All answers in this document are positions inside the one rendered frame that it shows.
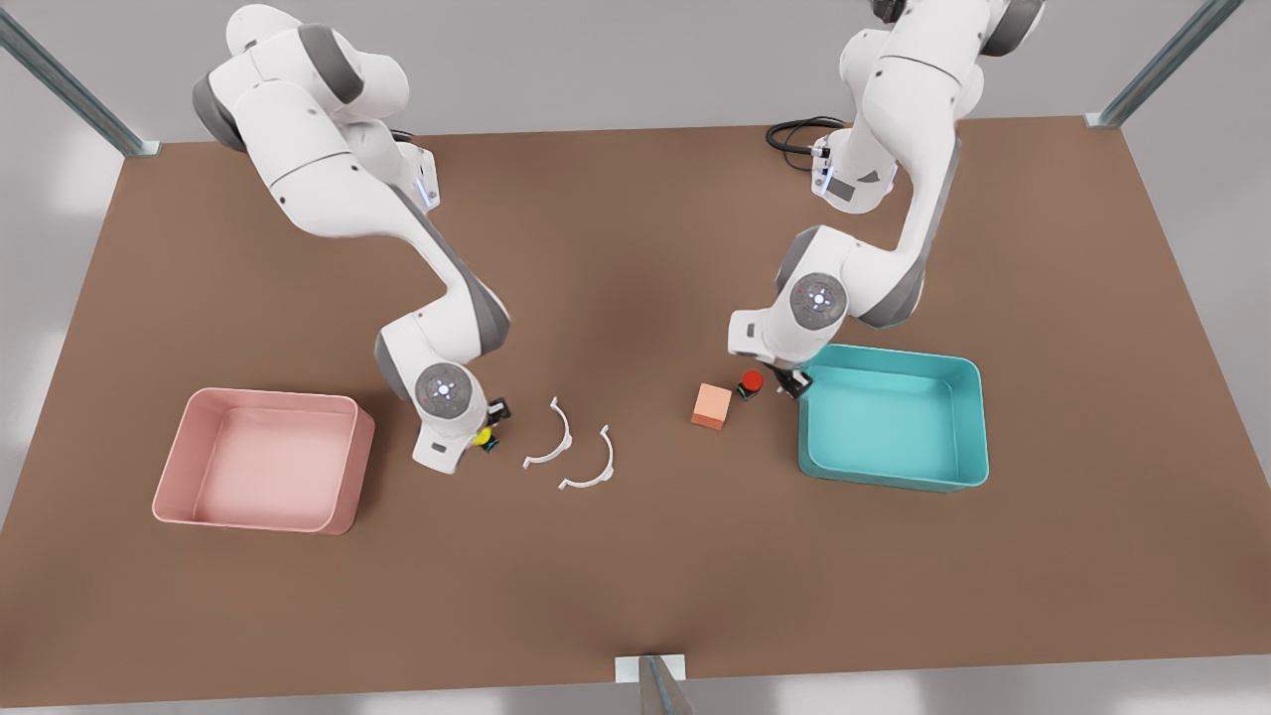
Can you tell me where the white curved arc piece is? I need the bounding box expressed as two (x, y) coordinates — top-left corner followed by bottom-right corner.
(557, 424), (616, 493)
(522, 396), (574, 470)

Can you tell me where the blue storage box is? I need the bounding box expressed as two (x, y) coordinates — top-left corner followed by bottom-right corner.
(797, 344), (991, 494)

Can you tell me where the pink storage box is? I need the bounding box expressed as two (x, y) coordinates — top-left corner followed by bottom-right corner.
(152, 387), (376, 536)

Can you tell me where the orange cube block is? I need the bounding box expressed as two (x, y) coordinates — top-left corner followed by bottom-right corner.
(690, 382), (734, 432)

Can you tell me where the silver frame post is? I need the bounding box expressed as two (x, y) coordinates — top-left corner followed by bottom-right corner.
(0, 8), (162, 159)
(1084, 0), (1246, 129)
(615, 653), (689, 715)

